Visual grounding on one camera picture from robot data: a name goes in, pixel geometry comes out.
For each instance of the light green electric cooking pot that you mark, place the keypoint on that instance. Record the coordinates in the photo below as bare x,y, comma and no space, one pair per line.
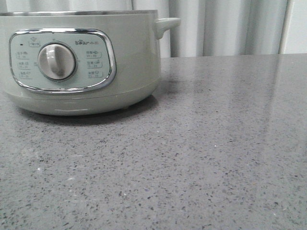
117,55

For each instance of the white grey curtain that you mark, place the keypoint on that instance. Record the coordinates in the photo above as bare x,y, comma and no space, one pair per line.
208,27

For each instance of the grey round control knob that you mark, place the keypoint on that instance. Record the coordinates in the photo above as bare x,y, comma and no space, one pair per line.
56,61

